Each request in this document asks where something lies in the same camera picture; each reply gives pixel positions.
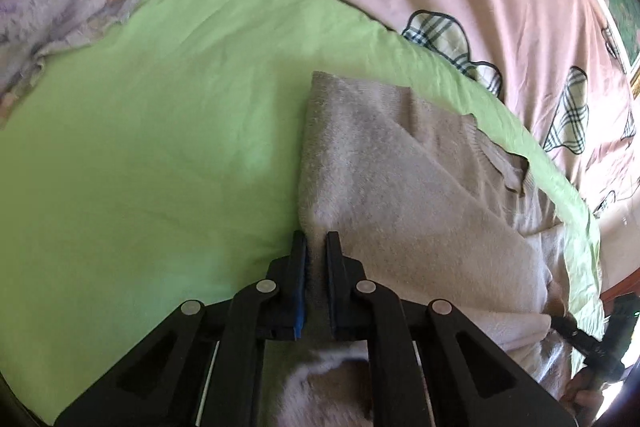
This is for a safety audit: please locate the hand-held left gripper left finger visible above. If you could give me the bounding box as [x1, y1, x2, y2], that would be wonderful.
[54, 230, 308, 427]

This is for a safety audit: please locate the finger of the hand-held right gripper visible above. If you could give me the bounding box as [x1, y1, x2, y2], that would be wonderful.
[549, 314, 608, 373]

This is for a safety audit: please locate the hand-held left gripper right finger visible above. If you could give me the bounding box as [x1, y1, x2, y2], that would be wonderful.
[325, 231, 576, 427]

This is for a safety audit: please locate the grey knitted sweater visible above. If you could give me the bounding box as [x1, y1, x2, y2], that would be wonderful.
[262, 71, 576, 427]

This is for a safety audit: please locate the person's right hand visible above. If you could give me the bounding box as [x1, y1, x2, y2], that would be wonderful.
[560, 369, 618, 427]

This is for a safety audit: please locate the light green bed sheet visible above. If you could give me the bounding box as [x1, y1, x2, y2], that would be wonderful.
[0, 0, 607, 425]

